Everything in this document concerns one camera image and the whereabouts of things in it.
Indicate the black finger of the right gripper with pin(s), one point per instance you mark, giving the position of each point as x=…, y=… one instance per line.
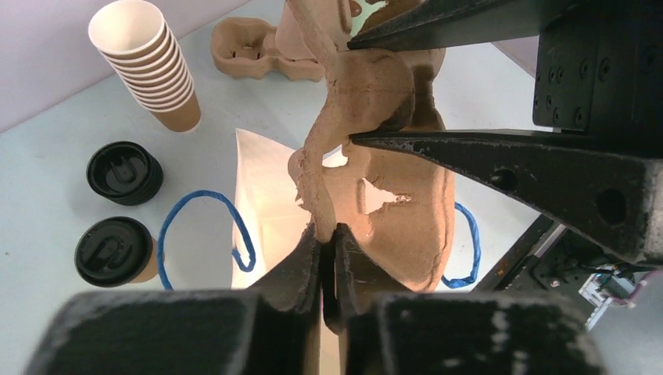
x=441, y=24

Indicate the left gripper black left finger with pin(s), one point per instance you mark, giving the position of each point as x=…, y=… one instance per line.
x=271, y=327

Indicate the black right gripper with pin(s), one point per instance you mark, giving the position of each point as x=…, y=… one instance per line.
x=599, y=73

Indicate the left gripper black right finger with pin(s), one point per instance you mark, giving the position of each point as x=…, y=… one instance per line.
x=396, y=331

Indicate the paper takeout bag blue handles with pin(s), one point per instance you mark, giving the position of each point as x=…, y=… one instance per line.
x=264, y=199

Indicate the separated brown pulp cup carrier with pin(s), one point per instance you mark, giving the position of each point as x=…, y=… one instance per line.
x=399, y=207

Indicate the single brown paper cup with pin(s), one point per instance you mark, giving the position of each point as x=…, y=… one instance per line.
x=148, y=268

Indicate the black cup lid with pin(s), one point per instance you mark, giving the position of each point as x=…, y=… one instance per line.
x=110, y=252

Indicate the stack of black cup lids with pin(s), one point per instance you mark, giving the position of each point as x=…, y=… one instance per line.
x=124, y=173

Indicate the stack of brown paper cups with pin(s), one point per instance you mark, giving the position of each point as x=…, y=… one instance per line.
x=135, y=40

